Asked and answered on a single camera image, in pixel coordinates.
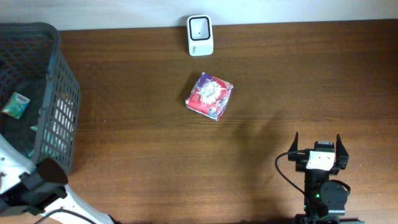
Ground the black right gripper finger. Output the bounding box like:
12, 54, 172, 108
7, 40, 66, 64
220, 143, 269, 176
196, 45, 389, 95
336, 134, 348, 156
289, 132, 299, 152

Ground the red purple package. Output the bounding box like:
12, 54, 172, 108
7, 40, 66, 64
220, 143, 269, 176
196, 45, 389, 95
185, 72, 234, 121

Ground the teal Kleenex tissue pack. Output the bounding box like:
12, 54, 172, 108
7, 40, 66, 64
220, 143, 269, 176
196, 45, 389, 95
1, 92, 30, 119

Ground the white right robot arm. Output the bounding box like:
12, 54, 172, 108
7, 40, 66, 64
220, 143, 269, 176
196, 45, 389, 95
288, 134, 363, 224

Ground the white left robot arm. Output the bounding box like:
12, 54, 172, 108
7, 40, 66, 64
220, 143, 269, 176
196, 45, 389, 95
1, 138, 118, 224

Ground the white barcode scanner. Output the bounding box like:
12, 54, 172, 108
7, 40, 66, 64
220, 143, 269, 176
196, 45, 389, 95
187, 15, 214, 57

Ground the grey plastic basket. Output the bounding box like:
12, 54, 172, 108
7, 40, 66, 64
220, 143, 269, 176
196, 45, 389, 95
1, 22, 81, 174

